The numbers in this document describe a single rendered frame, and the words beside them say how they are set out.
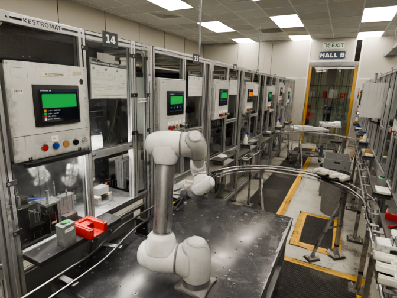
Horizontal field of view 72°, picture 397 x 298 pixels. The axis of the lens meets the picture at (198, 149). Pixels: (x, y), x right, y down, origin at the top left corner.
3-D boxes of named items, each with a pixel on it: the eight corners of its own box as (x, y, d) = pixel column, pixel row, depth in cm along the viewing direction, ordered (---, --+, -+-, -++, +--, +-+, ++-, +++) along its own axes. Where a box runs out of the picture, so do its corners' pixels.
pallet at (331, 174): (311, 176, 310) (312, 168, 308) (318, 174, 317) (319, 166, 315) (341, 186, 280) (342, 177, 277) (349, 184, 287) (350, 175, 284)
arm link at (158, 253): (173, 280, 140) (133, 275, 142) (179, 265, 156) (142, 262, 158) (181, 130, 137) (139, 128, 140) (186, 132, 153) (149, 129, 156)
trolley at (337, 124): (339, 159, 710) (345, 123, 689) (316, 157, 729) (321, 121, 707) (335, 153, 788) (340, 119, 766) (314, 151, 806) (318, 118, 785)
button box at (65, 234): (64, 248, 140) (62, 227, 137) (54, 243, 143) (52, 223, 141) (77, 240, 147) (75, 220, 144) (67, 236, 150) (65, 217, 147)
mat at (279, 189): (272, 237, 327) (272, 236, 327) (227, 225, 354) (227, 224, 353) (316, 149, 834) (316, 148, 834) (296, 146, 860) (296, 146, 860)
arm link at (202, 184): (201, 197, 197) (198, 181, 203) (218, 189, 190) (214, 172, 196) (192, 194, 189) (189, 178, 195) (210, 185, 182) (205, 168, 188)
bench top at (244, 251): (227, 385, 103) (228, 376, 103) (49, 285, 151) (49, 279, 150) (292, 222, 233) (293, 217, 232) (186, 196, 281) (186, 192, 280)
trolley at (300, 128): (288, 165, 646) (292, 125, 625) (285, 159, 700) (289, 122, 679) (327, 168, 632) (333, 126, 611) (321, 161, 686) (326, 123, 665)
